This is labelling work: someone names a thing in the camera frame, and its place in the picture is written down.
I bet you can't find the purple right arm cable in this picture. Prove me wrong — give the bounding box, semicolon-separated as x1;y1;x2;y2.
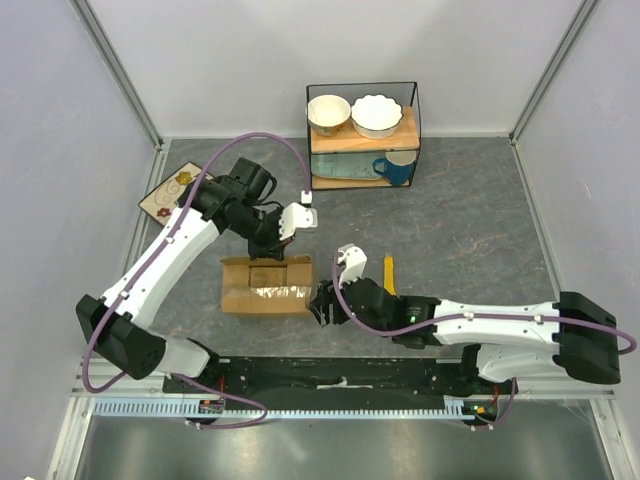
332;252;639;432

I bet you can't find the floral square coaster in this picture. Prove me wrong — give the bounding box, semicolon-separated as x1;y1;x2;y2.
139;162;201;226

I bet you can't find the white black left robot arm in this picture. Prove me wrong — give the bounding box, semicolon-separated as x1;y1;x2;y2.
76;158;317;393

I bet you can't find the white scalloped bowl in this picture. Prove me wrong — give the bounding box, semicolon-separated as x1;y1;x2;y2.
351;95;404;140

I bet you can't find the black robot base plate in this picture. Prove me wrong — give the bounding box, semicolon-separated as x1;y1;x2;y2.
162;355;519;411

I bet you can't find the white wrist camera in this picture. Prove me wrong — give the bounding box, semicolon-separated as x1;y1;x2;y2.
334;243;367;287
278;191;318;241

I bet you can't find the blue mug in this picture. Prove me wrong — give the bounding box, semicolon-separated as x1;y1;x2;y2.
372;150;417;186

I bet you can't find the yellow utility knife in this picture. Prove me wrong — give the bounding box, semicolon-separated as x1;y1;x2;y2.
383;254;396;295

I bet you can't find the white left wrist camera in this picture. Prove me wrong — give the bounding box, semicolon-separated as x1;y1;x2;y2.
278;191;318;241

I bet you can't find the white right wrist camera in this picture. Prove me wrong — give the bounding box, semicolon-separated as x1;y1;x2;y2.
334;243;367;287

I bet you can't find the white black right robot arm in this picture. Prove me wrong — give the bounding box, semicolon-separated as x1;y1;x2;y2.
309;278;622;394

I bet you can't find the cream ceramic bowl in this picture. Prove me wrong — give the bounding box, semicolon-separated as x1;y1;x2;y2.
306;94;351;136

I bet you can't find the brown cardboard express box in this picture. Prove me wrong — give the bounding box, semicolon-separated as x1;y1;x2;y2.
220;255;316;317

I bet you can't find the grey slotted cable duct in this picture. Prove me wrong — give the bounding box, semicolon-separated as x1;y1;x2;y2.
93;397;476;421

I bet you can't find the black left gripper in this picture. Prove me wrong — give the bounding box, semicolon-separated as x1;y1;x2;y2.
229;207;297;263

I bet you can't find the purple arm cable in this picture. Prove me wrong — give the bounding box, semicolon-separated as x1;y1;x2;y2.
332;252;639;432
82;132;314;432

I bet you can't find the pale green rectangular plate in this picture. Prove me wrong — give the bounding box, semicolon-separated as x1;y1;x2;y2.
310;152;382;181

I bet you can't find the black wire wooden shelf rack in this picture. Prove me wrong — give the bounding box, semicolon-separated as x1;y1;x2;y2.
306;81;421;191

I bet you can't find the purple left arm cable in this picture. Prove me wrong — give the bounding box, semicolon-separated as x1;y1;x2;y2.
82;132;314;432

